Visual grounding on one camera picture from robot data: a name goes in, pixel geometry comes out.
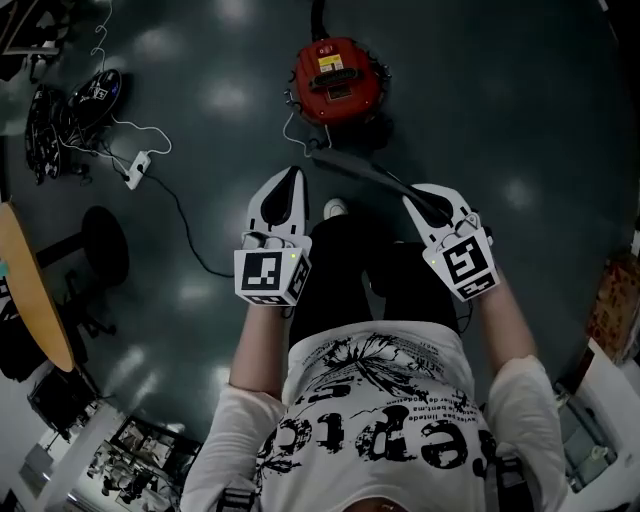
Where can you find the white shoe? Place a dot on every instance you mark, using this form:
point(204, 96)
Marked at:
point(335, 207)

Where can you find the round black stool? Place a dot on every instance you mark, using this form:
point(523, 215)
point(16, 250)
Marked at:
point(106, 245)

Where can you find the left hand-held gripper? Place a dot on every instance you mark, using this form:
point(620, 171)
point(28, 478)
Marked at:
point(272, 245)

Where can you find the round black device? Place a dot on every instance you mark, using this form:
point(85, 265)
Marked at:
point(97, 95)

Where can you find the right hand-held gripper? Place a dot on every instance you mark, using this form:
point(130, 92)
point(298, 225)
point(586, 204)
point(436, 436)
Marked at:
point(467, 270)

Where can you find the white printed shirt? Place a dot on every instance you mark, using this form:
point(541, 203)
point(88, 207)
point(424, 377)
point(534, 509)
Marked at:
point(380, 415)

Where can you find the white power strip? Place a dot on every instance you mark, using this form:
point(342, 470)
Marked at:
point(138, 170)

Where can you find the wooden round table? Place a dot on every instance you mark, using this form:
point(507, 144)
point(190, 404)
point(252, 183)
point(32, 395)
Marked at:
point(30, 290)

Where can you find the black equipment case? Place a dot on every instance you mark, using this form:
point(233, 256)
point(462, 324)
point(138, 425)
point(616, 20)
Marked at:
point(62, 400)

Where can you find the white shelf unit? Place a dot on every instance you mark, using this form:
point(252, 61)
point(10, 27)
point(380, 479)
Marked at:
point(595, 415)

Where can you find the black trousers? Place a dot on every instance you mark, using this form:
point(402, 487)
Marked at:
point(335, 280)

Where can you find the person's right forearm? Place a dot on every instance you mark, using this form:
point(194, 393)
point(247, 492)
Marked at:
point(505, 325)

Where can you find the patterned cardboard box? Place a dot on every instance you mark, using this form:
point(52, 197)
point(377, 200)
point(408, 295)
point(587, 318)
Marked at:
point(615, 310)

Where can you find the person's left forearm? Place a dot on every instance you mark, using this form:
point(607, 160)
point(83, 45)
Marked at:
point(260, 345)

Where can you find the red vacuum cleaner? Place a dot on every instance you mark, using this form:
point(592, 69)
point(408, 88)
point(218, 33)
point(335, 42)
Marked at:
point(337, 85)

